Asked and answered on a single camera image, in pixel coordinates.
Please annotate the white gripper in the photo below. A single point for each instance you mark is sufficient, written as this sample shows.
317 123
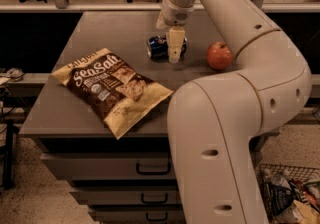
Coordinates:
174 15

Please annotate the blue pepsi can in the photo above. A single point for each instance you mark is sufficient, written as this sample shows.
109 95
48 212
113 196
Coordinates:
157 47

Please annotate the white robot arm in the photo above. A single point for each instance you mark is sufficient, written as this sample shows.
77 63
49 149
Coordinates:
211 120

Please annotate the red apple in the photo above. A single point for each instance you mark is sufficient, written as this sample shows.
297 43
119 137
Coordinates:
218 56

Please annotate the sea salt chips bag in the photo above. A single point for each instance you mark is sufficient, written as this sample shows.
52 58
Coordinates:
119 95

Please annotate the grey drawer cabinet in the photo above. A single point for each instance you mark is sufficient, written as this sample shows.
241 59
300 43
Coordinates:
79 148

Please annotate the crumpled item on ledge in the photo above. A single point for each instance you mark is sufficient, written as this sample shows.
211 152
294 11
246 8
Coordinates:
14 74

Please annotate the black stand at left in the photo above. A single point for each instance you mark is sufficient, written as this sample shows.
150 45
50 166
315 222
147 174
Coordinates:
7 152

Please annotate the dark blue snack bag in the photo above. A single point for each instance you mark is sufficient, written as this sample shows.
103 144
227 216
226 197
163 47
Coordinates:
281 197

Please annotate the red snack bag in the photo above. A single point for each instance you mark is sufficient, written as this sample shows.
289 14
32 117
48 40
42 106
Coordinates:
302 194

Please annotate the yellow snack bag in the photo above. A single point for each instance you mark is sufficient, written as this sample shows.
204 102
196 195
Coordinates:
308 214

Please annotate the top drawer black handle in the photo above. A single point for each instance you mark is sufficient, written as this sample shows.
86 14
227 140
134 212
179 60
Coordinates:
153 170

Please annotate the drawer black handle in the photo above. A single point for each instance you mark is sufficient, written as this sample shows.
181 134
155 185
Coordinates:
153 170
154 199
153 217

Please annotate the middle drawer black handle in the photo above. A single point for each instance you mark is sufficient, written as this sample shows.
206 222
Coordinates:
154 199

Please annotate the wire basket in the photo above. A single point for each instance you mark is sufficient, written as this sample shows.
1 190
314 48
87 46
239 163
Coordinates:
281 175

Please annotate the bottom drawer black handle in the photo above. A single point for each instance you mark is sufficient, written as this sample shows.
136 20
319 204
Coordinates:
153 217

